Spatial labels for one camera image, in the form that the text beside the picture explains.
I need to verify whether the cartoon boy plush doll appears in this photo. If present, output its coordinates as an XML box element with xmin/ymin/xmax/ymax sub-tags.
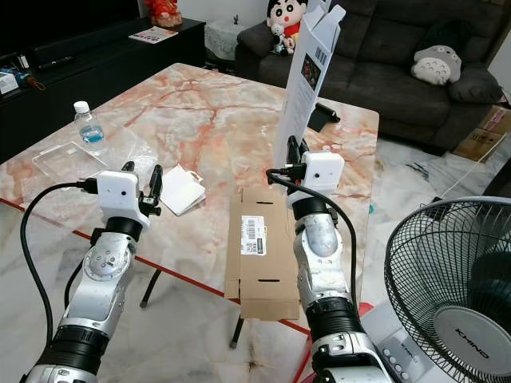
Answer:
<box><xmin>267</xmin><ymin>0</ymin><xmax>307</xmax><ymax>55</ymax></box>

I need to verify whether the tall white printed carton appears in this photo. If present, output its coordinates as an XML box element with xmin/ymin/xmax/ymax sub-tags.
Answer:
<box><xmin>273</xmin><ymin>0</ymin><xmax>347</xmax><ymax>172</ymax></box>

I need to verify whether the grey Totoro plush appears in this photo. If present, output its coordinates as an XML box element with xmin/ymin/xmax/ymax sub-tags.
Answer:
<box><xmin>411</xmin><ymin>44</ymin><xmax>462</xmax><ymax>86</ymax></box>

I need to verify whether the black soundbar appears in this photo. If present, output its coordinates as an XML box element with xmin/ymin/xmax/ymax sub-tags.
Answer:
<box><xmin>36</xmin><ymin>30</ymin><xmax>141</xmax><ymax>71</ymax></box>

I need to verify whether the black standing fan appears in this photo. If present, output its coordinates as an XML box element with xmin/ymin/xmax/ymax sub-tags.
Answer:
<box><xmin>355</xmin><ymin>195</ymin><xmax>511</xmax><ymax>383</ymax></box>

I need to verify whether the black flat television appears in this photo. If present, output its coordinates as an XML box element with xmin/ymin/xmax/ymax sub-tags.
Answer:
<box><xmin>0</xmin><ymin>0</ymin><xmax>141</xmax><ymax>58</ymax></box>

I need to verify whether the clear plastic water bottle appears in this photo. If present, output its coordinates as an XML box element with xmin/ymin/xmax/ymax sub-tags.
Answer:
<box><xmin>73</xmin><ymin>101</ymin><xmax>105</xmax><ymax>156</ymax></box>

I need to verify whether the black TV console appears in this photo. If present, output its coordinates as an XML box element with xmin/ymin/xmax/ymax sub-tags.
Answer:
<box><xmin>0</xmin><ymin>18</ymin><xmax>206</xmax><ymax>132</ymax></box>

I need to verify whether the small blue white box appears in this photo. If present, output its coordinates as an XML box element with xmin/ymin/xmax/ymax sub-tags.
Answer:
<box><xmin>0</xmin><ymin>68</ymin><xmax>41</xmax><ymax>95</ymax></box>

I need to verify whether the lace-covered side table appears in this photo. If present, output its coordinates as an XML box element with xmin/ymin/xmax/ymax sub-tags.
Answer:
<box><xmin>204</xmin><ymin>18</ymin><xmax>248</xmax><ymax>61</ymax></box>

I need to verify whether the clear plastic tray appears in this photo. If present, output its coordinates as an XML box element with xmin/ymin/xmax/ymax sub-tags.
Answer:
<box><xmin>32</xmin><ymin>141</ymin><xmax>109</xmax><ymax>181</ymax></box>

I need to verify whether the flattened brown cardboard box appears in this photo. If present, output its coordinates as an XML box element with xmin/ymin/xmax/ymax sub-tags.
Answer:
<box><xmin>225</xmin><ymin>188</ymin><xmax>304</xmax><ymax>322</ymax></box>

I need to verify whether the orange marble folding table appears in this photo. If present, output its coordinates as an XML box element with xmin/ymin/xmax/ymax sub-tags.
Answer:
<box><xmin>0</xmin><ymin>62</ymin><xmax>380</xmax><ymax>352</ymax></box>

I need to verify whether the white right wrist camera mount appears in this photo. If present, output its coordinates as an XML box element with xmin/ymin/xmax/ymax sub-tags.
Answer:
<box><xmin>301</xmin><ymin>150</ymin><xmax>346</xmax><ymax>198</ymax></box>

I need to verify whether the red figurine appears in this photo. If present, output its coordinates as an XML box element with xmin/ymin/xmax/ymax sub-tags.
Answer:
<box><xmin>145</xmin><ymin>0</ymin><xmax>183</xmax><ymax>29</ymax></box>

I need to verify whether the clear plastic bag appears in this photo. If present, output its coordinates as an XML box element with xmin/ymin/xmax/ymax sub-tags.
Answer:
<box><xmin>108</xmin><ymin>128</ymin><xmax>168</xmax><ymax>172</ymax></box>

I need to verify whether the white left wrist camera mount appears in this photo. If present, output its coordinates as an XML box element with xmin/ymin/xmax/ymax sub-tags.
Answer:
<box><xmin>97</xmin><ymin>170</ymin><xmax>151</xmax><ymax>230</ymax></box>

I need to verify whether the dark brown cushion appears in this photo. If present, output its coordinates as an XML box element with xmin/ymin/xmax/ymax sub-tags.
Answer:
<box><xmin>447</xmin><ymin>64</ymin><xmax>505</xmax><ymax>105</ymax></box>

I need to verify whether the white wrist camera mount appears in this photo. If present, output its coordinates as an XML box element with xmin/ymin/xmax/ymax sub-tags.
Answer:
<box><xmin>301</xmin><ymin>150</ymin><xmax>346</xmax><ymax>198</ymax></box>
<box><xmin>97</xmin><ymin>170</ymin><xmax>151</xmax><ymax>230</ymax></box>

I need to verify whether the dark brown fabric sofa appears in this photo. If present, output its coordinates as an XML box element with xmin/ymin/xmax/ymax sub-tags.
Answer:
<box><xmin>236</xmin><ymin>0</ymin><xmax>511</xmax><ymax>156</ymax></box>

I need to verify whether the small black flat object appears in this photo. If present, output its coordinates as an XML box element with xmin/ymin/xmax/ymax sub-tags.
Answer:
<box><xmin>311</xmin><ymin>102</ymin><xmax>341</xmax><ymax>132</ymax></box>

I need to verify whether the white flat paper packet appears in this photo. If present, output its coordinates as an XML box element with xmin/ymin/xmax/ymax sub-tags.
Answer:
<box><xmin>160</xmin><ymin>166</ymin><xmax>206</xmax><ymax>216</ymax></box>

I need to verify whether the white red booklet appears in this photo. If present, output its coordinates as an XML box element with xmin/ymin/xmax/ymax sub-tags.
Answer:
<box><xmin>128</xmin><ymin>26</ymin><xmax>178</xmax><ymax>45</ymax></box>

